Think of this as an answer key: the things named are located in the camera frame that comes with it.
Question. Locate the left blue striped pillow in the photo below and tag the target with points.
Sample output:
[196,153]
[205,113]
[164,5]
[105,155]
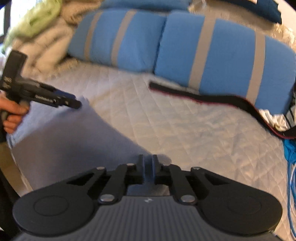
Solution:
[127,39]

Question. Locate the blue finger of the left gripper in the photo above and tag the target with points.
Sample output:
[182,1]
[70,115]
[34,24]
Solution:
[71,103]

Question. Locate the grey-blue fleece jacket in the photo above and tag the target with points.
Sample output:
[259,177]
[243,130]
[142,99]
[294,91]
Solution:
[53,144]

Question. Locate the right blue striped pillow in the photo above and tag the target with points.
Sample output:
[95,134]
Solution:
[219,57]

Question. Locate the beige knitted blanket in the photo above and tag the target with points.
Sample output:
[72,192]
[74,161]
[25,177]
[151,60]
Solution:
[74,11]

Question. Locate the beige folded comforter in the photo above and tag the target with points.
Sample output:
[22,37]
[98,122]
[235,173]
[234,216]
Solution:
[47,51]

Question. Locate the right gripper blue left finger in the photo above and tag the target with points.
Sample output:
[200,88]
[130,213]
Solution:
[117,182]

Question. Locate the blue striped pillow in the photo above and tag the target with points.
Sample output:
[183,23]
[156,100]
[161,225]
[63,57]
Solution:
[127,39]
[219,57]

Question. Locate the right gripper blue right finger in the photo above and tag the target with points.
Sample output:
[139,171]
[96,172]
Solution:
[173,177]

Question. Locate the person left hand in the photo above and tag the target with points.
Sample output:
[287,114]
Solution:
[17,113]

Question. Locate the green blanket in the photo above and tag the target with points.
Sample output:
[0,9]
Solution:
[34,21]

